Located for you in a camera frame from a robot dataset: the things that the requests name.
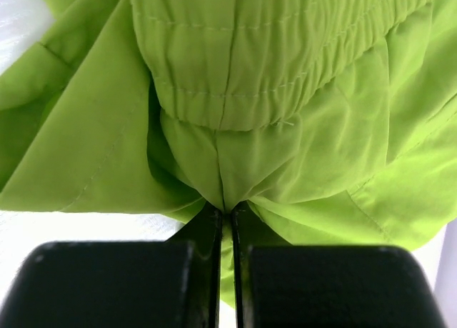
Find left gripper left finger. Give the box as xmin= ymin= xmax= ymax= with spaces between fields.
xmin=1 ymin=204 xmax=223 ymax=327

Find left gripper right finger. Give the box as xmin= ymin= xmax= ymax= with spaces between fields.
xmin=231 ymin=202 xmax=446 ymax=328

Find lime green shorts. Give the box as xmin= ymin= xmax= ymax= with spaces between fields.
xmin=0 ymin=0 xmax=457 ymax=307

